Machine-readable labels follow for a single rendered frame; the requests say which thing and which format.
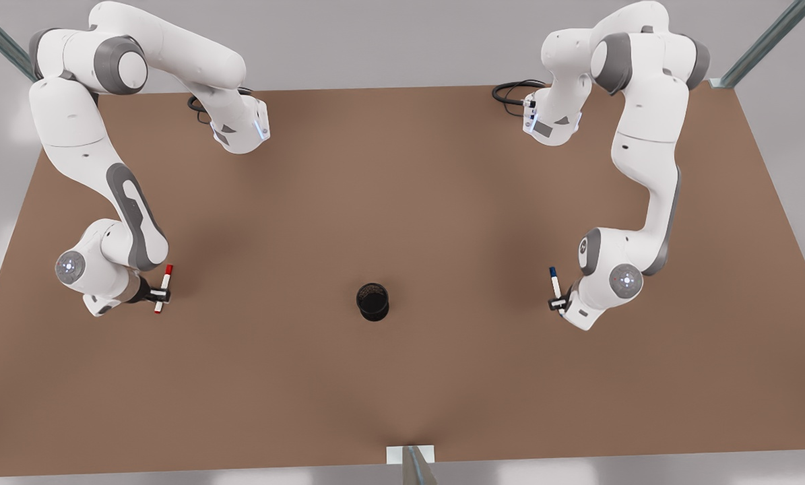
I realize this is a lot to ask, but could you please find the white marker with red cap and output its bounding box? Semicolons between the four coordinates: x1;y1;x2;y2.
154;264;174;315

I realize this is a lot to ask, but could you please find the white marker with blue cap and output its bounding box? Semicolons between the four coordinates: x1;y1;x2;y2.
549;267;568;316

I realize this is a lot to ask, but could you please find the black mesh pen cup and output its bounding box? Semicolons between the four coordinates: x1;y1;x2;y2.
356;283;390;322

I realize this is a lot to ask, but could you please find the black cable loop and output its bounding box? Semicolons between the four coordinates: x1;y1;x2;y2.
187;87;255;125
492;79;548;118

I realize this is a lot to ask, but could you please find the silver frame post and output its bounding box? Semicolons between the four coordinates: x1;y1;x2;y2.
0;3;40;84
386;445;438;485
709;0;805;90

